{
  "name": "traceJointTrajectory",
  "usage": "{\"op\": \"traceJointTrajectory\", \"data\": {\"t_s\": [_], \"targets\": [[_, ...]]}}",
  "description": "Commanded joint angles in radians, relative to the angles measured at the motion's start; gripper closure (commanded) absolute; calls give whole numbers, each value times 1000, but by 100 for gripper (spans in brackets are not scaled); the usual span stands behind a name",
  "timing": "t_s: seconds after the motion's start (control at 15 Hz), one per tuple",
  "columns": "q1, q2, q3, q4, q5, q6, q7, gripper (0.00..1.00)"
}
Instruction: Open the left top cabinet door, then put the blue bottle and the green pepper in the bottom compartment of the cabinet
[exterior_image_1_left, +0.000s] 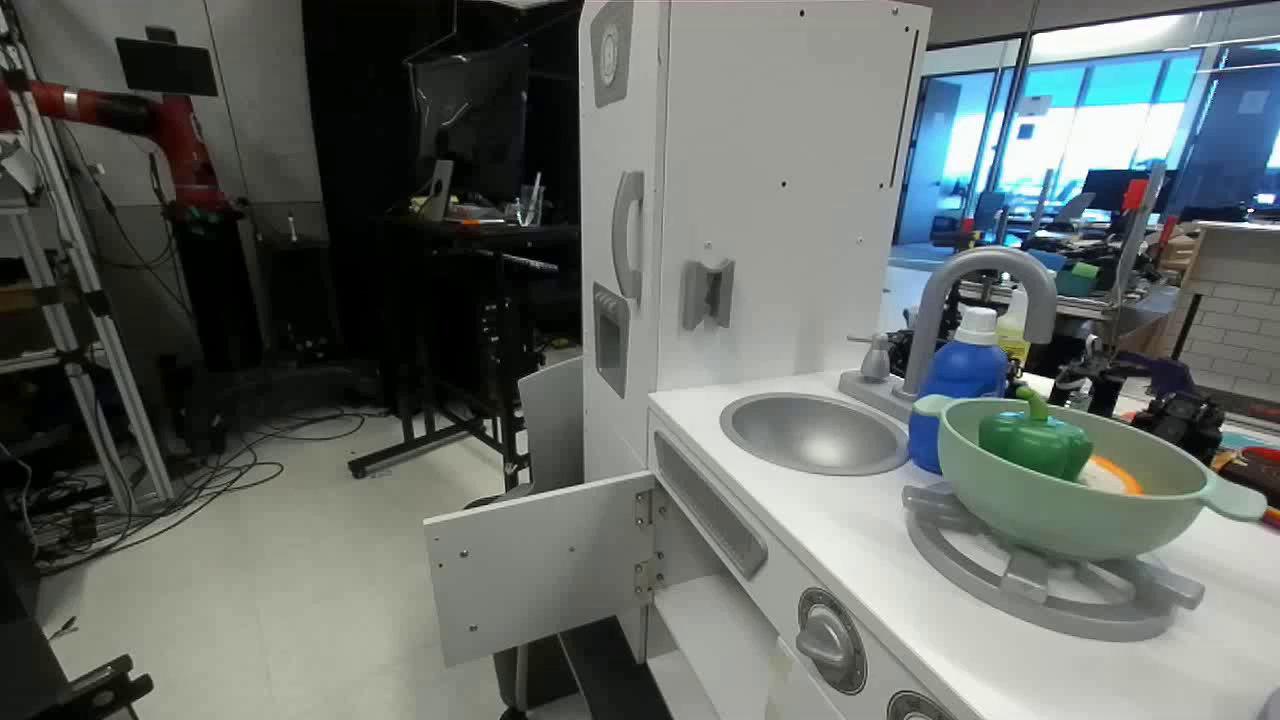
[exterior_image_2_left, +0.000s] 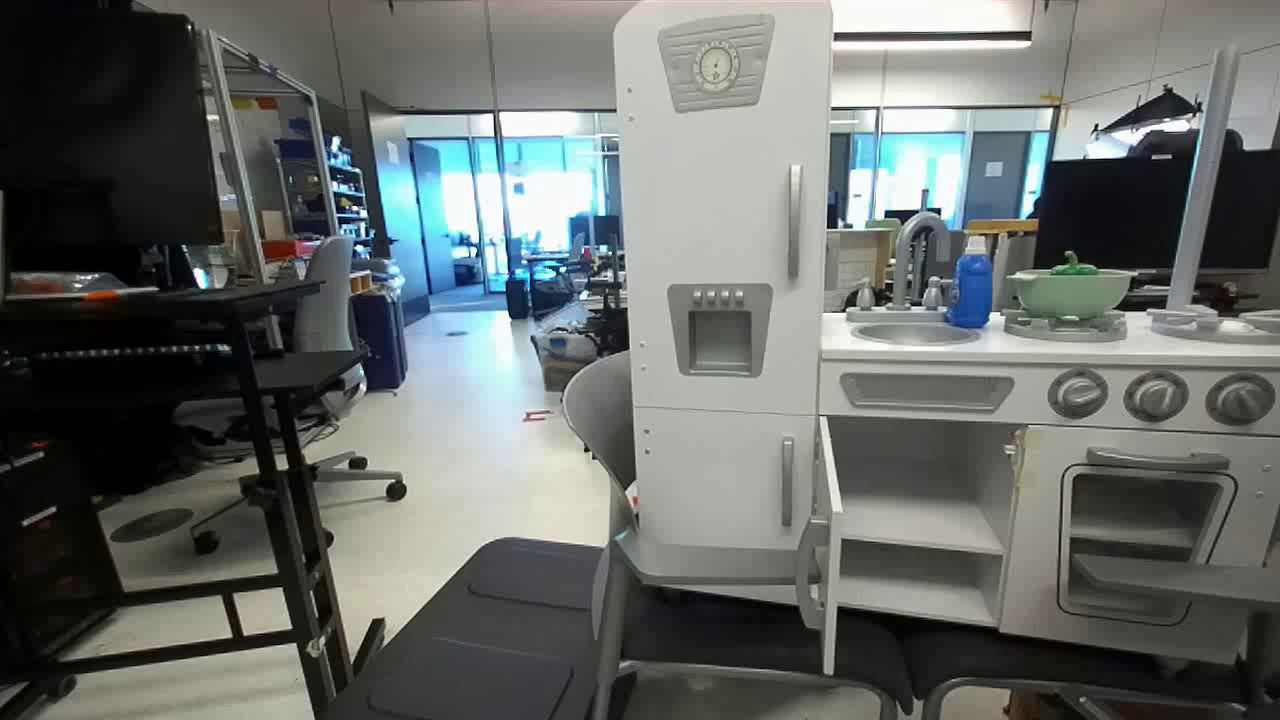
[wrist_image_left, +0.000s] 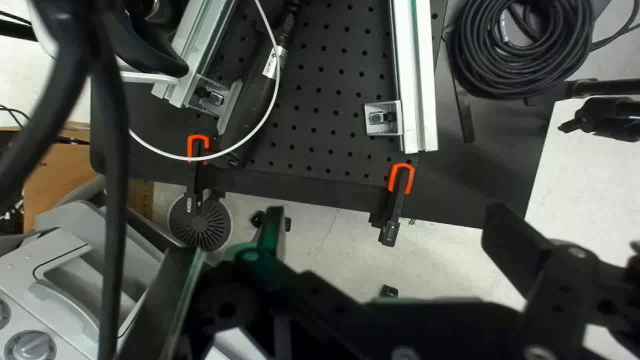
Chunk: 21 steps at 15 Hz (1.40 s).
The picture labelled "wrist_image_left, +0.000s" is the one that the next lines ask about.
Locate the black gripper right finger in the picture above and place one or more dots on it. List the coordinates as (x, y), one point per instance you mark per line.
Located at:
(572, 300)

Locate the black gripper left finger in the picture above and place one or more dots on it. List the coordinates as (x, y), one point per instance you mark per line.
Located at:
(281, 307)

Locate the round black ribbed disc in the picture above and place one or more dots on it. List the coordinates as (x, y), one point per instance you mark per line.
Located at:
(200, 223)

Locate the orange black clamp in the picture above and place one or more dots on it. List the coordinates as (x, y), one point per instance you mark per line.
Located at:
(197, 153)
(399, 183)

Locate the black optical breadboard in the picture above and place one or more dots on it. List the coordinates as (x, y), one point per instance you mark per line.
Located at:
(333, 101)

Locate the grey plastic case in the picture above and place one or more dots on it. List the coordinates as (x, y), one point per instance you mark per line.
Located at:
(53, 267)

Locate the cardboard box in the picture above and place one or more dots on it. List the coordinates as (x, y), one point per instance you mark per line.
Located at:
(60, 166)

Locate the aluminium extrusion bar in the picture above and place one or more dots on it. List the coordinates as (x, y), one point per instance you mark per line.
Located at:
(413, 66)
(200, 40)

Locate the metal corner bracket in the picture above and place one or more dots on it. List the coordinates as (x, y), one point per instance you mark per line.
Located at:
(217, 95)
(383, 118)

